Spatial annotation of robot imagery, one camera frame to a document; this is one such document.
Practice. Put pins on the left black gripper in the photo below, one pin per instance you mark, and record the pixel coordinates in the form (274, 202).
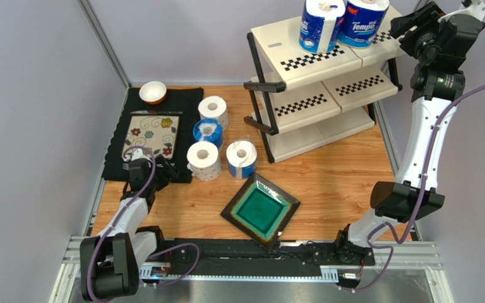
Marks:
(167, 175)

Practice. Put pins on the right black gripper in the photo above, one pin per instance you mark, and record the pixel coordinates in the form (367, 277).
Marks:
(410, 27)

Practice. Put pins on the dotted white paper roll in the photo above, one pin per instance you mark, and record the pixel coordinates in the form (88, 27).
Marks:
(204, 161)

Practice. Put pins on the Tempo paper roll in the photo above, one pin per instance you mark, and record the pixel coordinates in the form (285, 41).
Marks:
(362, 20)

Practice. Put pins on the blue paper roll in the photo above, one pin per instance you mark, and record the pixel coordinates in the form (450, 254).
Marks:
(209, 130)

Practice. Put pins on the dark blue roll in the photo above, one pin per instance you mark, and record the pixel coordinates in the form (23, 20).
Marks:
(320, 25)

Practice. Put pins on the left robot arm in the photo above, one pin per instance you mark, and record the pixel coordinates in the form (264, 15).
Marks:
(110, 261)

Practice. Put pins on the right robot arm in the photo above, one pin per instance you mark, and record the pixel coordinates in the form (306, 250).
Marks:
(437, 86)

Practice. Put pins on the cream three-tier shelf rack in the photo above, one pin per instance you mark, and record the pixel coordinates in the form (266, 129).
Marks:
(304, 101)

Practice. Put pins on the floral square plate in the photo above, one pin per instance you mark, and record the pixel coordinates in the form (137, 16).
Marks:
(154, 132)

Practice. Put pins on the white and orange bowl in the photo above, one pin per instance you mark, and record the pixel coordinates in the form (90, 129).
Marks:
(153, 92)

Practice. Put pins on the black fabric placemat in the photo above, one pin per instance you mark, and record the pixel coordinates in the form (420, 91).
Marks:
(185, 101)

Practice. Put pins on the plain white paper roll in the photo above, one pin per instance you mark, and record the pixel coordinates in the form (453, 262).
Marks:
(214, 107)

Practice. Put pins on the blue banded wrapped roll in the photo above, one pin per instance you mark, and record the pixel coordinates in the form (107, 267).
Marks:
(241, 157)

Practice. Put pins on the green square glazed plate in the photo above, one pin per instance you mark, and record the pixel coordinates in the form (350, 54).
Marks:
(261, 210)

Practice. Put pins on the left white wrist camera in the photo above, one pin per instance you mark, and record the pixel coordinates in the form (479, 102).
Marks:
(135, 153)

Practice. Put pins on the knife with dark handle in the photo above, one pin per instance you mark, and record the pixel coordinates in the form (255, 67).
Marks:
(157, 112)

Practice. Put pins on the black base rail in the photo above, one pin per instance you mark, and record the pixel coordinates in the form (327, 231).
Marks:
(245, 260)

